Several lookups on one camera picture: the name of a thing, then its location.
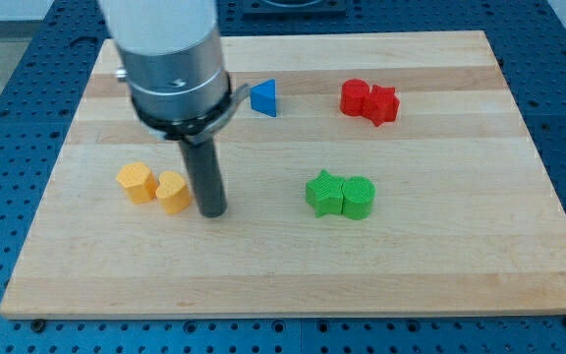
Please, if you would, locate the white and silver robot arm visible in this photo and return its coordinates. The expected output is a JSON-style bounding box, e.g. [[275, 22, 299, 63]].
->
[[98, 0, 250, 145]]

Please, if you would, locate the blue triangle block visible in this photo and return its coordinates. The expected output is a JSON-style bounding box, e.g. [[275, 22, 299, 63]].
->
[[250, 79, 277, 117]]

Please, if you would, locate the green star block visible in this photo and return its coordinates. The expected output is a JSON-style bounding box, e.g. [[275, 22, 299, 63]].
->
[[305, 169, 345, 217]]

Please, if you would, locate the green cylinder block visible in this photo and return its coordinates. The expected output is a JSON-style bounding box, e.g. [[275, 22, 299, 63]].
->
[[342, 176, 376, 220]]

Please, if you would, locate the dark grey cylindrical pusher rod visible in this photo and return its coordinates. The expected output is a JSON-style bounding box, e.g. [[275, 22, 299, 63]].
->
[[179, 140, 227, 218]]

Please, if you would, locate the light wooden board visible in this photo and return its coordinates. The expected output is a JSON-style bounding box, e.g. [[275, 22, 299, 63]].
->
[[0, 30, 566, 320]]

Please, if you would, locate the yellow heart block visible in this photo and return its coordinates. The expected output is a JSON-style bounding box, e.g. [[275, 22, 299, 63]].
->
[[155, 171, 192, 215]]

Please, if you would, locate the red cylinder block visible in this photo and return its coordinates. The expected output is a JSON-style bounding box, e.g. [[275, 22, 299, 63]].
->
[[340, 79, 370, 117]]

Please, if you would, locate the red star block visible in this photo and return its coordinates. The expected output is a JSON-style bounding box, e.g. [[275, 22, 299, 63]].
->
[[362, 85, 400, 127]]

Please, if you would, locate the yellow hexagon block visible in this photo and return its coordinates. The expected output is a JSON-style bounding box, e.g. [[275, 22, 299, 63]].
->
[[116, 161, 157, 205]]

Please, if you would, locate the dark mounting plate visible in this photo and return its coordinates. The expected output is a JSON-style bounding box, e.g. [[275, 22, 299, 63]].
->
[[238, 0, 347, 15]]

